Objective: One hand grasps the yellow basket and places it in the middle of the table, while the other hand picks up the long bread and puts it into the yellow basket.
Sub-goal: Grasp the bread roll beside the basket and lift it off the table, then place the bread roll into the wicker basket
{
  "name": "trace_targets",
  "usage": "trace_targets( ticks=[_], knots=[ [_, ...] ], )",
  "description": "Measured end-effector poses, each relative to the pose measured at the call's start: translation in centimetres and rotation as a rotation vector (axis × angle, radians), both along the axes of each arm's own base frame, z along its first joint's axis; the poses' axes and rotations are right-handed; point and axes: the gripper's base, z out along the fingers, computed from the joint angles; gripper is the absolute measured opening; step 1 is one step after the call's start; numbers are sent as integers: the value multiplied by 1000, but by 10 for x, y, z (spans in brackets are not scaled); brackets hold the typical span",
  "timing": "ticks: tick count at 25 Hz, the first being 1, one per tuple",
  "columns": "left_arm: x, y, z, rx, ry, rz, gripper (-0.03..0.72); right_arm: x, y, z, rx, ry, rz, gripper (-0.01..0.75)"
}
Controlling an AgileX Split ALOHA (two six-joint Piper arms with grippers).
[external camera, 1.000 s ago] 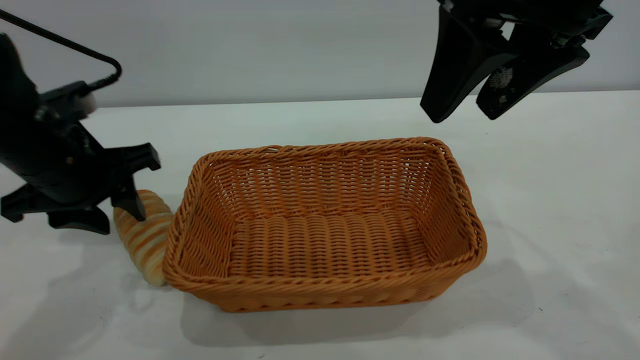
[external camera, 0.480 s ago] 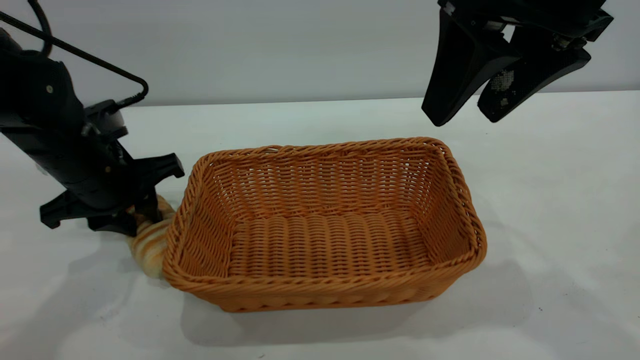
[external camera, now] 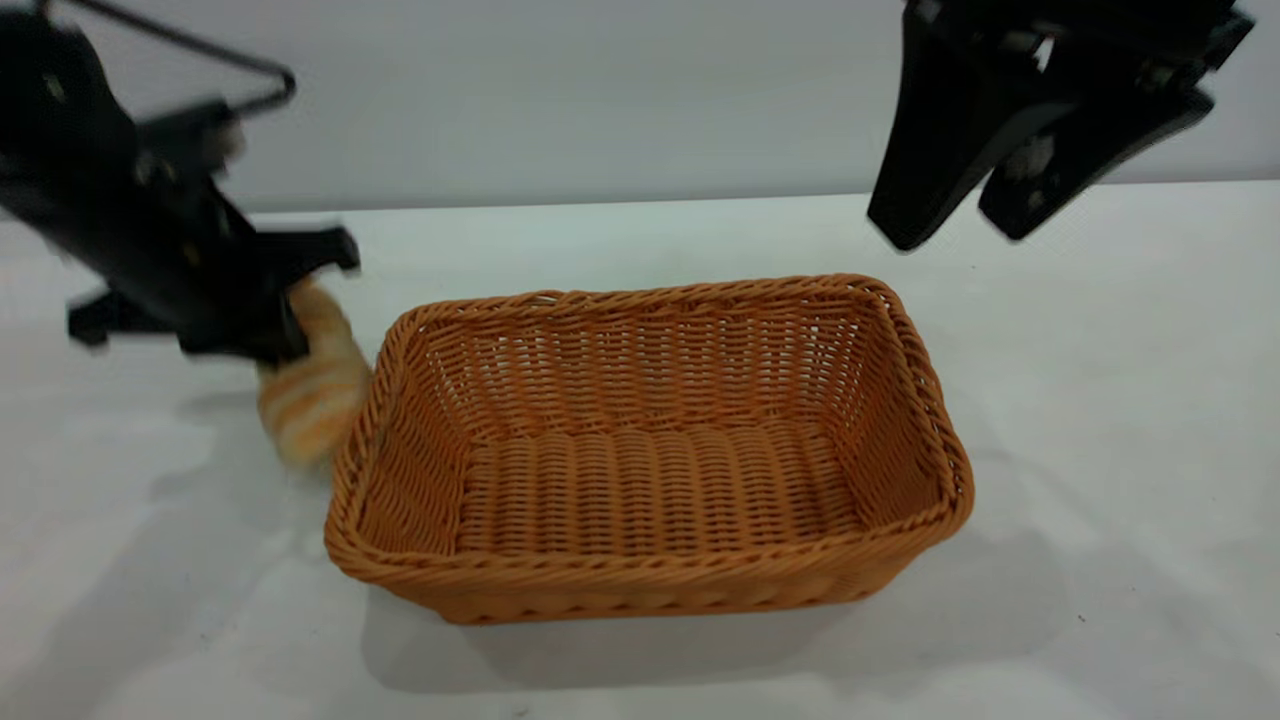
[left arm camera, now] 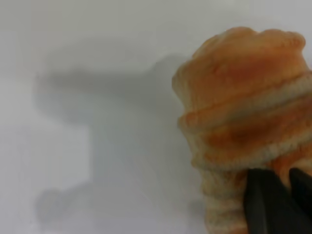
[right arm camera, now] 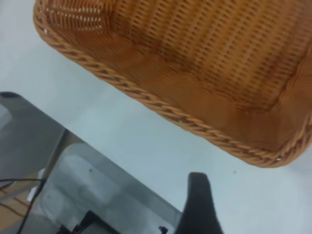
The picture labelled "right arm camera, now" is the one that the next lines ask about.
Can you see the orange woven wicker basket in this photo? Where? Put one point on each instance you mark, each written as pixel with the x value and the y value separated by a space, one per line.
pixel 195 61

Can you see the grey base plate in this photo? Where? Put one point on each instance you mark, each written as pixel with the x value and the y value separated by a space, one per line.
pixel 102 185

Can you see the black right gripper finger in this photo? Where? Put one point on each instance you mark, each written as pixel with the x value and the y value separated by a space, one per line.
pixel 198 209

